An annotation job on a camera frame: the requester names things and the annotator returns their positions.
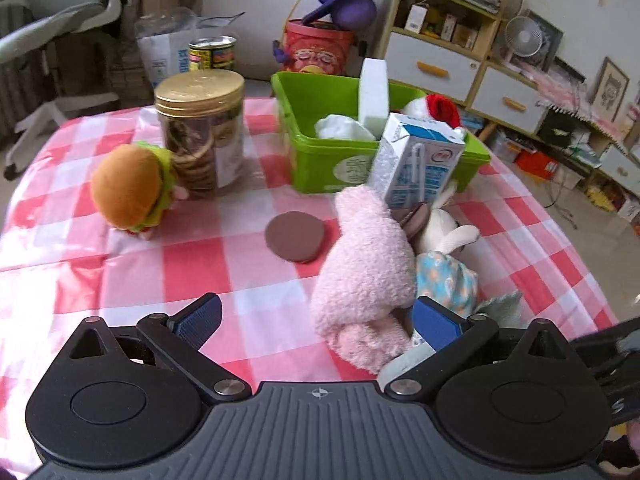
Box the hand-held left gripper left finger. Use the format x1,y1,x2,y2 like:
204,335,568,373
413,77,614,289
60,294,253,403

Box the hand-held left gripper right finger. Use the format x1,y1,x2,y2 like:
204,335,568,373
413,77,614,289
382,296,576,403

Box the pink fluffy plush toy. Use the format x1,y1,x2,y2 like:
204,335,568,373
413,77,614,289
310,185,418,375

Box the green plastic basket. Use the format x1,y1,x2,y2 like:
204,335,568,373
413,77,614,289
270,71,491,195

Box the white rabbit doll blue dress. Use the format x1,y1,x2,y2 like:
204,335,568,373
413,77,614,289
410,180,481,319

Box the pink white checkered tablecloth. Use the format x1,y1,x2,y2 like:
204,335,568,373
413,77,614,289
0,95,621,480

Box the brown macaron plush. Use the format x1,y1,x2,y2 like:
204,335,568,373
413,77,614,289
400,202,431,238

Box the brown round plush cookie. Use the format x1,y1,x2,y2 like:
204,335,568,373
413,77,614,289
265,211,324,263

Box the burger plush toy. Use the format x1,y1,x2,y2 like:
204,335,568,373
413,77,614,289
90,141,191,241

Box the blue white milk carton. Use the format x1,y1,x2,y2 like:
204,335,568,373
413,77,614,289
368,112,467,211

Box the red box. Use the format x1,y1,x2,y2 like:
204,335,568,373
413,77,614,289
515,150,558,178

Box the gold-lidded cookie jar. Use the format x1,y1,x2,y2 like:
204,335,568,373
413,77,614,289
153,70,247,201

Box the red white santa hat plush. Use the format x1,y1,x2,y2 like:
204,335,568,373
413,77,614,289
400,94,466,133

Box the white crumpled plastic bag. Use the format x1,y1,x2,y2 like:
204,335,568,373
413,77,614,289
314,114,377,142

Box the low wooden drawer cabinet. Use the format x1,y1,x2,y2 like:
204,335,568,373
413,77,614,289
470,60,551,136

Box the white foam block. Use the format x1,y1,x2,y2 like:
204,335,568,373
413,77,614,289
358,58,391,136

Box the tall wooden shelf cabinet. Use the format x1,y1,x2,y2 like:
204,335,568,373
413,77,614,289
375,0,516,106

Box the yellow label tin can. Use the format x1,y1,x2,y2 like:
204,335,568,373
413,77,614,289
188,36,237,73

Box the white paper bag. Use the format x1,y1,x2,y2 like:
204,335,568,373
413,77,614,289
135,7,246,91

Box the red printed bucket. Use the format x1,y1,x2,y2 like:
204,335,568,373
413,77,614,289
274,18,357,77

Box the small white desk fan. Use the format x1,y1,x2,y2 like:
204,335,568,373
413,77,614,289
502,15,546,66

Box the small white box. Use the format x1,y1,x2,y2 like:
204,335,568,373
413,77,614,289
405,2,430,33

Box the purple ringed planet toy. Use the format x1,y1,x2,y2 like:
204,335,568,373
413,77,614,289
301,0,385,31

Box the light wooden picture frame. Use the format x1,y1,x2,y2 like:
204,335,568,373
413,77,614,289
595,57,630,108

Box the dark picture frame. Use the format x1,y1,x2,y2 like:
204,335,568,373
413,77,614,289
520,10,563,68

